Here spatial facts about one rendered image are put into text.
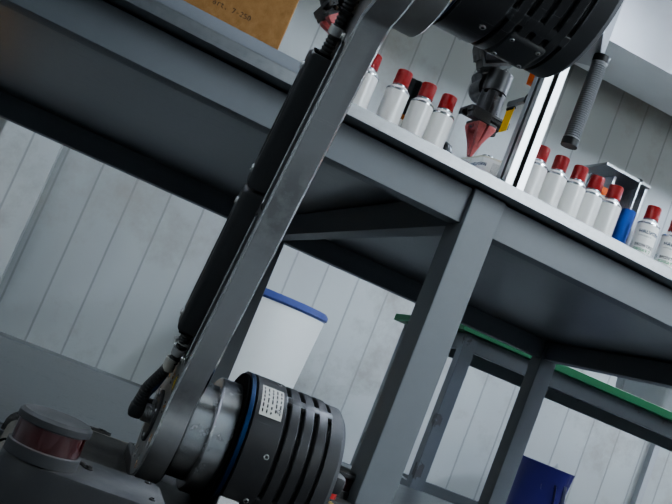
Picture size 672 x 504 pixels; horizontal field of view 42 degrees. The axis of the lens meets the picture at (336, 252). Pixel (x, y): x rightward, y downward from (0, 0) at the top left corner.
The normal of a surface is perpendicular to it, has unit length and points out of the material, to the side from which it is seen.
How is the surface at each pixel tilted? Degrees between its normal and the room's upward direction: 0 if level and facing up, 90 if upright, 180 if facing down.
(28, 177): 90
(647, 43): 90
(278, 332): 94
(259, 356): 94
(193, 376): 115
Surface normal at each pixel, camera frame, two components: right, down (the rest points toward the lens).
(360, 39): 0.08, 0.36
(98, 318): 0.26, -0.03
